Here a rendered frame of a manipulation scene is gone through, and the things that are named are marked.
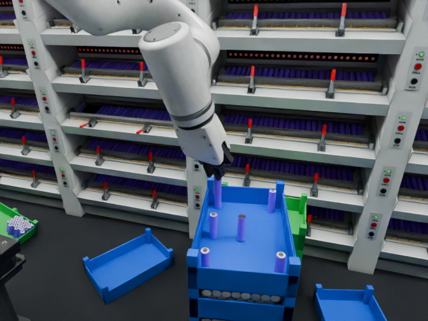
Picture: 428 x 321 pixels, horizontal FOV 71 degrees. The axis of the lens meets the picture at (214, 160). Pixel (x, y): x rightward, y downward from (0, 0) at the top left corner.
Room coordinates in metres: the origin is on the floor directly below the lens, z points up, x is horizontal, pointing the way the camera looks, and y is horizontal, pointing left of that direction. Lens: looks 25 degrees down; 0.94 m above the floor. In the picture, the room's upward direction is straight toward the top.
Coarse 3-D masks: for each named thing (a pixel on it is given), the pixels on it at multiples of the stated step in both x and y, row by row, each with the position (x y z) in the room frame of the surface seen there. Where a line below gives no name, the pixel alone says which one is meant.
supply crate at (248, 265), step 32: (224, 192) 0.70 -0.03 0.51; (256, 192) 0.69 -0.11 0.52; (224, 224) 0.60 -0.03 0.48; (256, 224) 0.60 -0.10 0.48; (288, 224) 0.53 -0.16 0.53; (192, 256) 0.41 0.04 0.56; (224, 256) 0.49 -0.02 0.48; (256, 256) 0.49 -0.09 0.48; (288, 256) 0.49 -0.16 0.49; (192, 288) 0.41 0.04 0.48; (224, 288) 0.40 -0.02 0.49; (256, 288) 0.40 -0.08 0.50; (288, 288) 0.39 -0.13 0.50
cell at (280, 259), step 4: (280, 252) 0.43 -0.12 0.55; (276, 256) 0.42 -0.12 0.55; (280, 256) 0.42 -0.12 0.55; (284, 256) 0.42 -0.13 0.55; (276, 260) 0.42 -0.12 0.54; (280, 260) 0.42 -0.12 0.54; (284, 260) 0.42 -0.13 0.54; (276, 264) 0.42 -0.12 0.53; (280, 264) 0.42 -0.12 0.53; (284, 264) 0.42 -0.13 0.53; (276, 268) 0.42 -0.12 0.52; (280, 268) 0.42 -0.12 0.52; (284, 268) 0.42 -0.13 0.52; (276, 272) 0.42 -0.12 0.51; (280, 272) 0.42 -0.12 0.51
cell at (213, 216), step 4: (212, 212) 0.56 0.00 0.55; (212, 216) 0.55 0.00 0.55; (216, 216) 0.55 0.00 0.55; (212, 220) 0.55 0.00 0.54; (216, 220) 0.55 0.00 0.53; (212, 224) 0.55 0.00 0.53; (216, 224) 0.55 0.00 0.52; (212, 228) 0.55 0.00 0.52; (216, 228) 0.55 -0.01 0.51; (212, 232) 0.55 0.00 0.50; (216, 232) 0.55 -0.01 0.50; (212, 236) 0.55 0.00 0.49; (216, 236) 0.55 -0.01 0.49
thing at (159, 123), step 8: (72, 112) 1.34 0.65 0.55; (88, 120) 1.29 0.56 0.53; (104, 120) 1.28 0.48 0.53; (112, 120) 1.28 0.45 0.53; (120, 120) 1.26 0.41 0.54; (128, 120) 1.25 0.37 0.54; (136, 120) 1.24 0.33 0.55; (144, 120) 1.23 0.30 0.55; (152, 120) 1.23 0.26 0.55; (160, 120) 1.22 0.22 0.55; (160, 128) 1.19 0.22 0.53
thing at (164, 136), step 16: (80, 96) 1.45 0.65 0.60; (96, 96) 1.43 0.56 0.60; (112, 96) 1.41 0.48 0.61; (64, 112) 1.34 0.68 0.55; (64, 128) 1.30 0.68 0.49; (80, 128) 1.27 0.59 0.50; (96, 128) 1.25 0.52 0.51; (112, 128) 1.24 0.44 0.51; (128, 128) 1.23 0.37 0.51; (176, 144) 1.15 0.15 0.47
